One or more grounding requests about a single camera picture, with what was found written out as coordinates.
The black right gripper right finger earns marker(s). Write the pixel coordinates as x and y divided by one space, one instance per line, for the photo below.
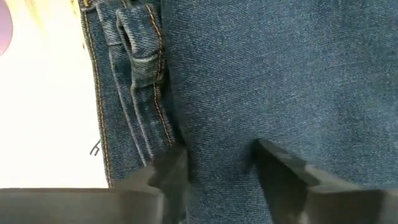
286 186

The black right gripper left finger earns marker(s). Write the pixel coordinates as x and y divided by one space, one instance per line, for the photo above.
161 186

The dark blue jeans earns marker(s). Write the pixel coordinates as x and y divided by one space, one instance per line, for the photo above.
264 77

